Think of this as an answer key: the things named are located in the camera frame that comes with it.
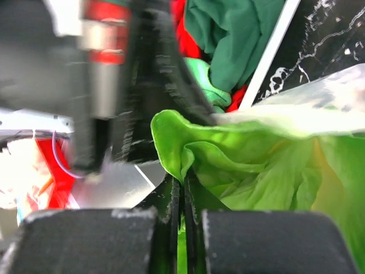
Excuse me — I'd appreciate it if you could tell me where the red cloth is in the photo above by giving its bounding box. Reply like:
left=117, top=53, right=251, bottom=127
left=171, top=1, right=247, bottom=112

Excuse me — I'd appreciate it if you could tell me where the dark green cloth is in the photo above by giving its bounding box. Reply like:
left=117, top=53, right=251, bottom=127
left=184, top=0, right=284, bottom=91

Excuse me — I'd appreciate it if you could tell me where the light green cloth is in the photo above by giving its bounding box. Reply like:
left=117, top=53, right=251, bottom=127
left=184, top=57, right=232, bottom=113

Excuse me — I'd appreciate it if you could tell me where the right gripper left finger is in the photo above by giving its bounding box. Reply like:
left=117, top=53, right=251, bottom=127
left=139, top=174, right=180, bottom=273

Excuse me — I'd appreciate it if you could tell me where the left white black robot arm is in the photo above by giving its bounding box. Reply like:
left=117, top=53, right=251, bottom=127
left=1, top=1, right=215, bottom=170

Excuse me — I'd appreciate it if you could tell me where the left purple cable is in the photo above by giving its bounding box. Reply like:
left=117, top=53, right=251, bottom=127
left=51, top=130, right=86, bottom=180

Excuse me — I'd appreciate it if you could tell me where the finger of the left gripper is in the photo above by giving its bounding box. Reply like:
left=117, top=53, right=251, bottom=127
left=111, top=8, right=216, bottom=164

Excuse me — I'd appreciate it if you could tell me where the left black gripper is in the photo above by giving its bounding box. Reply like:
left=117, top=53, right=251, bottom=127
left=1, top=1, right=135, bottom=119

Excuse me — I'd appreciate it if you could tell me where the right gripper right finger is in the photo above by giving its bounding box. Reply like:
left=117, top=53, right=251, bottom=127
left=184, top=168, right=228, bottom=274

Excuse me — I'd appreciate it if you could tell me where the clear zip top bag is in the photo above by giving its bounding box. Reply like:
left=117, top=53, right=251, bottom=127
left=214, top=63, right=364, bottom=138

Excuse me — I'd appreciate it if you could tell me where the white basket with cloths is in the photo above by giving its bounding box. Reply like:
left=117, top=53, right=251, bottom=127
left=238, top=0, right=301, bottom=111

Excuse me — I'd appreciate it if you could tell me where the green fake lettuce leaf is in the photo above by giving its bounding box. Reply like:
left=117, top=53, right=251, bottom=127
left=151, top=110, right=364, bottom=271

